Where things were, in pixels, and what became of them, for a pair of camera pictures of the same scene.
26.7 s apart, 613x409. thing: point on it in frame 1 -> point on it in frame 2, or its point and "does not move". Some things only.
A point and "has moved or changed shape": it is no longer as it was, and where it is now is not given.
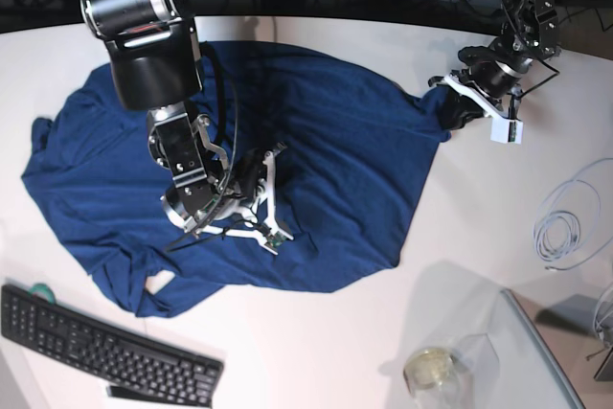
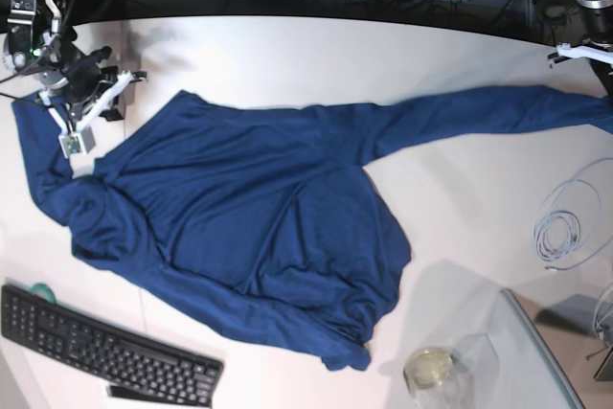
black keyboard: (105, 353) does not move
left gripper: (254, 215) -> (86, 88)
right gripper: (488, 88) -> (600, 54)
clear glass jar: (437, 378) does not move
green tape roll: (42, 289) does not move
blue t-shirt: (351, 137) has moved or changed shape
